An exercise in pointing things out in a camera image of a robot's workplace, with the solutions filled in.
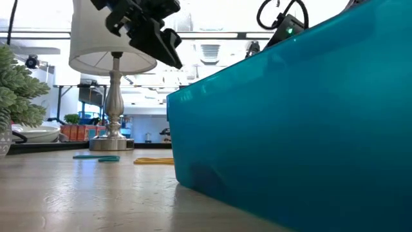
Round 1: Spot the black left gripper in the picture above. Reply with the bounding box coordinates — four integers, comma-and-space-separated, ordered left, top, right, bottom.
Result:
91, 0, 183, 69

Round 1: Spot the blue plastic bin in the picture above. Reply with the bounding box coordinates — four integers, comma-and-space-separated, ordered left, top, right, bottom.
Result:
166, 0, 412, 232

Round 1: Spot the white shade silver table lamp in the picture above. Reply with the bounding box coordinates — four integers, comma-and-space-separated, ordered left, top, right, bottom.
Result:
68, 0, 158, 151

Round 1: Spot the black hanging fixture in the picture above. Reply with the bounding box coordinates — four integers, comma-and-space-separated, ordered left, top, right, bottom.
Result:
245, 41, 261, 59

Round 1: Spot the small green background plant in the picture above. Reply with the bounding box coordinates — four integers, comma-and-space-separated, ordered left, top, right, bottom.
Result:
63, 113, 81, 126

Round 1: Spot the black background table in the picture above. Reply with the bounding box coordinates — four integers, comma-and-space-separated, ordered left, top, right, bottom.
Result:
52, 84, 109, 123

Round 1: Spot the yellow flat stick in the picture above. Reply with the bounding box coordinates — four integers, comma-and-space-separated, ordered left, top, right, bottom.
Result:
133, 157, 175, 166

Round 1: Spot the orange red box row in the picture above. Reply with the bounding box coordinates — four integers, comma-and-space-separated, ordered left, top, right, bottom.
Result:
59, 124, 107, 142

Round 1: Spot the black round fixture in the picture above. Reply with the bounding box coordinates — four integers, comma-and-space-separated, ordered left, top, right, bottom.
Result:
25, 54, 39, 69

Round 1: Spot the green artificial potted plant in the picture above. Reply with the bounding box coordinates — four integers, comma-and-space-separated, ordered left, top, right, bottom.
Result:
0, 43, 52, 159

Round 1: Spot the white ceramic bowl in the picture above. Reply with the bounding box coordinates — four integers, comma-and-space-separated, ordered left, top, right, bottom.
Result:
11, 124, 61, 144

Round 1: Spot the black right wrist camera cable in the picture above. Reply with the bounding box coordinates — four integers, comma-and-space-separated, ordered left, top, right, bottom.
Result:
256, 0, 310, 30

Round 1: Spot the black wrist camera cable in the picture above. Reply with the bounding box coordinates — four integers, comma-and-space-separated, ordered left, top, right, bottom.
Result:
256, 0, 310, 30
5, 0, 19, 46

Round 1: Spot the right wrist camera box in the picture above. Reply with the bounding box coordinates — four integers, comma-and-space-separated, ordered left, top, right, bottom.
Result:
265, 12, 306, 48

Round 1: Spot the black left wrist camera cable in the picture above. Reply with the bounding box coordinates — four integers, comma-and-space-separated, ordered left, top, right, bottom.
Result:
5, 0, 19, 46

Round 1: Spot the black metal table frame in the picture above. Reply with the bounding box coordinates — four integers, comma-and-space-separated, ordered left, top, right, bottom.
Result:
6, 141, 173, 155

